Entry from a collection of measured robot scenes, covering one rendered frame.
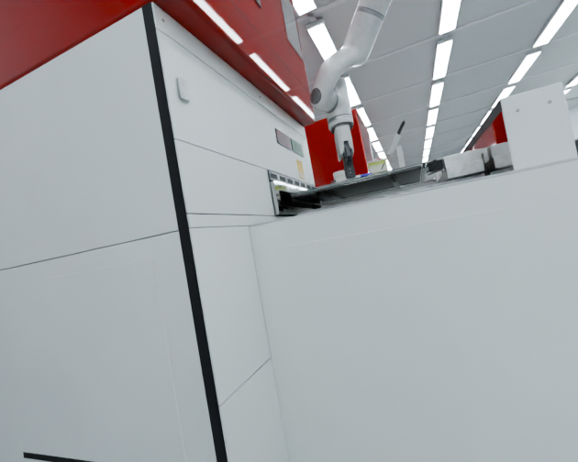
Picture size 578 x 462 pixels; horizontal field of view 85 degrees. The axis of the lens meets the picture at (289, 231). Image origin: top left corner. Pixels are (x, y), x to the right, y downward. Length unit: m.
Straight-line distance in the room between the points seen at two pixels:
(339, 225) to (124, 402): 0.54
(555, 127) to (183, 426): 0.84
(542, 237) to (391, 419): 0.43
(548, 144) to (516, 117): 0.07
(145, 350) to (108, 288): 0.14
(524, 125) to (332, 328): 0.52
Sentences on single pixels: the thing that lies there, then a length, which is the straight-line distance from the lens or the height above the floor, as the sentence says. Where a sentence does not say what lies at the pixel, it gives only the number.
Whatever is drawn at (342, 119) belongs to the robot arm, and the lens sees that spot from 1.11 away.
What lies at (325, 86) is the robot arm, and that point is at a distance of 1.07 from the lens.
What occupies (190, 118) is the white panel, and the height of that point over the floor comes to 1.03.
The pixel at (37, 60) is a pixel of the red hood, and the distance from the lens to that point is 0.92.
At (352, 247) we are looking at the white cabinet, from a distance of 0.65.
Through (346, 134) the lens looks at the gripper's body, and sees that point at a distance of 1.09.
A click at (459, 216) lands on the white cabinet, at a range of 0.64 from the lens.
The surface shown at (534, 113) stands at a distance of 0.75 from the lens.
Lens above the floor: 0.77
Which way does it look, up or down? 2 degrees up
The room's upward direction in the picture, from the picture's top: 10 degrees counter-clockwise
